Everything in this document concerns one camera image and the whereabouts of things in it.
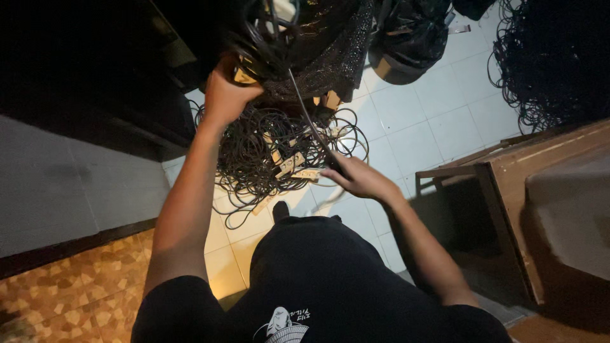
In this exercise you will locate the beige power strip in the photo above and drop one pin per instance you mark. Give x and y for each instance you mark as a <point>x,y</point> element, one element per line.
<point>264,204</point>
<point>291,164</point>
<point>307,175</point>

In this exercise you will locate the brown wooden cabinet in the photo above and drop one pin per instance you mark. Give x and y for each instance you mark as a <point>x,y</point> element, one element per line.
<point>538,214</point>

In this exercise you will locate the dark furniture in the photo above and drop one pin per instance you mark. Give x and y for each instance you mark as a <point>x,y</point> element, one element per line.
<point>90,71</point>

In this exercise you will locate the person's right fingers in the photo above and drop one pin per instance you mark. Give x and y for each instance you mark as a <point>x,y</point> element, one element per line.
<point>336,172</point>

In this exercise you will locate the large black plastic bag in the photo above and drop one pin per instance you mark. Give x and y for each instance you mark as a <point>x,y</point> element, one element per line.
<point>329,43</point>

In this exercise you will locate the tan cardboard piece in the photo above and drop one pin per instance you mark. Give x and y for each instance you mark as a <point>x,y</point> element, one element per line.
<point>330,100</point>

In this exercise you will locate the person's dark shoe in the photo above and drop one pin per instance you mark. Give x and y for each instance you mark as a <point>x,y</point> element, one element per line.
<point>281,210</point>

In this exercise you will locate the person's black printed shirt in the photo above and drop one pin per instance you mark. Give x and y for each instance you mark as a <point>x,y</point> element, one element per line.
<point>314,286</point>

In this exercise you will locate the small black plastic bag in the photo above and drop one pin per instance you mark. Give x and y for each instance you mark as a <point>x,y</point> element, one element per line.
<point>410,38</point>

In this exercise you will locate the person's right hand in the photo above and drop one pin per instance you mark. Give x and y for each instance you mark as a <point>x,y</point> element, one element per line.
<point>367,180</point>

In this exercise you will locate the person's left hand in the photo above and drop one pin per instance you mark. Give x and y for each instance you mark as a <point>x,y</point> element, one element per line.
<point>228,97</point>

